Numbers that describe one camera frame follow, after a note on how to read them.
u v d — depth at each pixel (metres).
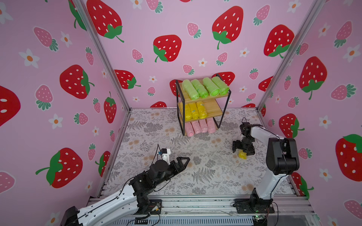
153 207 0.72
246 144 0.81
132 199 0.51
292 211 0.73
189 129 0.99
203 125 1.04
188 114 0.90
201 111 0.90
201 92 0.77
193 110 0.91
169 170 0.55
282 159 0.52
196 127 1.04
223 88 0.79
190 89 0.80
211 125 1.04
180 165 0.64
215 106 1.02
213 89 0.80
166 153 0.70
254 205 0.66
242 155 0.90
